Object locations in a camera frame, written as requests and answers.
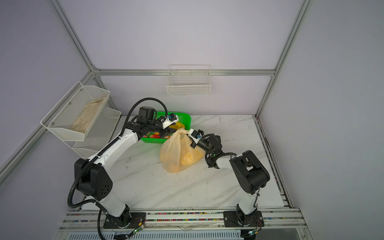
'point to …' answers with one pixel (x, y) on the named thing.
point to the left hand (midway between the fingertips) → (174, 126)
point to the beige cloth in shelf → (85, 119)
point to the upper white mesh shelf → (72, 117)
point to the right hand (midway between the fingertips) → (184, 130)
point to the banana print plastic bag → (177, 154)
